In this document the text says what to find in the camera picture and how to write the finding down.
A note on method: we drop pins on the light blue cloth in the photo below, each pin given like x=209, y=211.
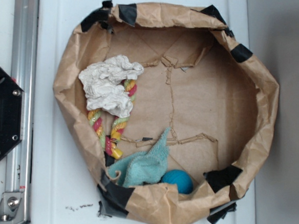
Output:
x=144, y=166

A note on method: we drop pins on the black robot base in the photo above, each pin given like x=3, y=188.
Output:
x=10, y=113

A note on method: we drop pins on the crumpled white cloth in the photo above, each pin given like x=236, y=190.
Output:
x=102, y=85

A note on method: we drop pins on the brown paper bag bin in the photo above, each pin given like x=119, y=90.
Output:
x=216, y=97

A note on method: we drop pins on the blue ball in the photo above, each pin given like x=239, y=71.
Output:
x=179, y=178

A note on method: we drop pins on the white tray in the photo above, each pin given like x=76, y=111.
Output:
x=63, y=191

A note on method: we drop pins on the multicolour rope toy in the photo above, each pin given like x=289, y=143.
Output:
x=108, y=143

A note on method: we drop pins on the aluminium rail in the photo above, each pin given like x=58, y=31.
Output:
x=23, y=62

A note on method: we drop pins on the metal corner bracket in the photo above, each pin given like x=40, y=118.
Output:
x=12, y=208

